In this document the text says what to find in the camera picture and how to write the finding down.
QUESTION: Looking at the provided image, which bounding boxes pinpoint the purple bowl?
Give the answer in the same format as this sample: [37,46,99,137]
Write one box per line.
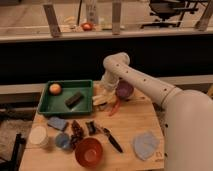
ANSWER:
[115,80,134,100]

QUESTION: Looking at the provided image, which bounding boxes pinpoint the orange round fruit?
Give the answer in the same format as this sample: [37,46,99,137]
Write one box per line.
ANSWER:
[49,83,62,95]

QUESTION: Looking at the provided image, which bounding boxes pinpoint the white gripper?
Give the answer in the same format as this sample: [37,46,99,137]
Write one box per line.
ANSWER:
[101,71,119,91]

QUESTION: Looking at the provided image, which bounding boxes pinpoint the black handled knife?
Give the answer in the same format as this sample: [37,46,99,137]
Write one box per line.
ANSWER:
[103,128,123,153]

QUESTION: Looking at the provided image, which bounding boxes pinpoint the blue sponge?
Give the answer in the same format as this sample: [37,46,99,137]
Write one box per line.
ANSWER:
[47,117,68,131]

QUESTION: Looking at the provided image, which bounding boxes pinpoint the small black object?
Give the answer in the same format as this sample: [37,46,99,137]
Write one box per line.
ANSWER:
[86,121,97,135]

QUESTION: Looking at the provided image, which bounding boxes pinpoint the dark red brown toy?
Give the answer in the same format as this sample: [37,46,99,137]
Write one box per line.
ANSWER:
[70,120,84,149]

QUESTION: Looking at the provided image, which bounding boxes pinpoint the green plastic tray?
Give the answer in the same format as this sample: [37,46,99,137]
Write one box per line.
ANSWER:
[37,80,93,117]

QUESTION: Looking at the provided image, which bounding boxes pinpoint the white cup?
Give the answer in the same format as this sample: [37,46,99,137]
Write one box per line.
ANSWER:
[29,126,49,147]

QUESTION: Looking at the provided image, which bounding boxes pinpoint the red chili pepper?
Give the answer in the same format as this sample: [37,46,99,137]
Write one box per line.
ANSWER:
[108,99,120,116]

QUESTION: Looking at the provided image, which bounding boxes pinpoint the light blue cloth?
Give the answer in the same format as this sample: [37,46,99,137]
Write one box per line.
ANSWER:
[132,131,160,161]

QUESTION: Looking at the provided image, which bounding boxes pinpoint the black office chair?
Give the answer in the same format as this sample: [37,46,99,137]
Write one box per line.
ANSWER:
[141,0,208,28]

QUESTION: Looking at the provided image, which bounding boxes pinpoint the red ball in background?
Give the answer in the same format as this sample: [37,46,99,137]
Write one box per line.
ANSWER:
[81,23,93,31]

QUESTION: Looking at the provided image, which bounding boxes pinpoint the red bowl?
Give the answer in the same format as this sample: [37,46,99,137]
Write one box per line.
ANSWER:
[75,138,103,168]

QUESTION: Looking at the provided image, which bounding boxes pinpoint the dark brown block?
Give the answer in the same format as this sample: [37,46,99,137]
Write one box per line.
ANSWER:
[65,92,84,107]

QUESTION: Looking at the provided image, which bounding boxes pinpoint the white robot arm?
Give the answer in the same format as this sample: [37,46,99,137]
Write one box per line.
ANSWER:
[102,52,213,171]

